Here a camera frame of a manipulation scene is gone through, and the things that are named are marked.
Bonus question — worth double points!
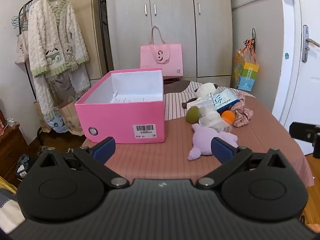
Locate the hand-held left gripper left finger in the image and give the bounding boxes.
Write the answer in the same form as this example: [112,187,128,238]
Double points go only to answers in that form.
[37,136,130,189]

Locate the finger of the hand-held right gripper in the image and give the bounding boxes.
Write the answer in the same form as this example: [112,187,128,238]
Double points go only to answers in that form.
[289,122,320,159]

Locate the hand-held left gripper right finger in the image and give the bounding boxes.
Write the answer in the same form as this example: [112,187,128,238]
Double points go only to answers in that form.
[196,137,288,189]

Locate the purple plush toy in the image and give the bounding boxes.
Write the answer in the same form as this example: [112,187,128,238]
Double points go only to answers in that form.
[187,124,238,162]

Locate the orange ball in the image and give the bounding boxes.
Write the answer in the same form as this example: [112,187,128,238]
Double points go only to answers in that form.
[221,110,236,124]

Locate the pink shoe box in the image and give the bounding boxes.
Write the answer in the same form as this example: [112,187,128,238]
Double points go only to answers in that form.
[74,67,166,144]

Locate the green plush ball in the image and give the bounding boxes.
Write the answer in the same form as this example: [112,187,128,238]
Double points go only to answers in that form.
[185,106,201,124]

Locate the blue white tissue packet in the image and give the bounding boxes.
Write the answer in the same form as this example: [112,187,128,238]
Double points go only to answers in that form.
[211,89,242,113]

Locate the white brown plush toy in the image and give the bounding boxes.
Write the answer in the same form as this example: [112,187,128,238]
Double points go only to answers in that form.
[181,83,221,109]

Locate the floral fabric scrunchie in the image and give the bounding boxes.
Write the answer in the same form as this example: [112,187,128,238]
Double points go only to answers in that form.
[229,91,254,128]

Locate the brown paper bag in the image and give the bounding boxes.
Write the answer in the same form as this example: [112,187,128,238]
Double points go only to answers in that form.
[33,101,52,133]
[58,97,85,137]

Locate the small white tissue pack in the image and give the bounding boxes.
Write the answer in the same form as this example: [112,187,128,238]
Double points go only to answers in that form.
[193,98,215,112]

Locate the printed plastic bag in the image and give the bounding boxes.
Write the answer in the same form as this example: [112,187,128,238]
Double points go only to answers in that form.
[44,107,68,133]

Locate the white door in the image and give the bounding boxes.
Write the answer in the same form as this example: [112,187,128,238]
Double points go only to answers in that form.
[271,0,320,156]

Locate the colorful gift bag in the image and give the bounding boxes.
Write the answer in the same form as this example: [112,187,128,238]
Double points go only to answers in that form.
[231,39,260,92]

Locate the dark bag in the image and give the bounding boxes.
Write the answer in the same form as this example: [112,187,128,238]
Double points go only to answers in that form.
[16,154,36,180]

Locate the wooden cabinet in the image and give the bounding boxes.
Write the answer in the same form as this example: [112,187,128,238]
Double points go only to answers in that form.
[0,123,28,188]

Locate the black clothes rack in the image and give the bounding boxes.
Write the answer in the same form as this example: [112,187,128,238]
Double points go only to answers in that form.
[18,0,68,153]

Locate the pink tote bag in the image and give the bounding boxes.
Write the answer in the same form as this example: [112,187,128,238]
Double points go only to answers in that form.
[140,26,184,78]

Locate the grey white striped cloth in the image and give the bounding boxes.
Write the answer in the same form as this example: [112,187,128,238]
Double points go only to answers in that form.
[0,175,26,233]

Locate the cream fleece pajama top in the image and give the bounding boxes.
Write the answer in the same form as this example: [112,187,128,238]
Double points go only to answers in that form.
[27,0,89,119]

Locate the canvas tote bag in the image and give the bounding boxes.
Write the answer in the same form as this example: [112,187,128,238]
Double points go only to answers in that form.
[14,12,32,66]

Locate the beige wardrobe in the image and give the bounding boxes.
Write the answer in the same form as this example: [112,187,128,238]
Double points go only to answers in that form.
[104,0,286,110]

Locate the teal clothes hangers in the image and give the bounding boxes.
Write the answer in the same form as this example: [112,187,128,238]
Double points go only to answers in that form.
[11,2,32,30]

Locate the metal door handle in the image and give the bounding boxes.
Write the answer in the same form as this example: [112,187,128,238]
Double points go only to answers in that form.
[301,25,320,63]

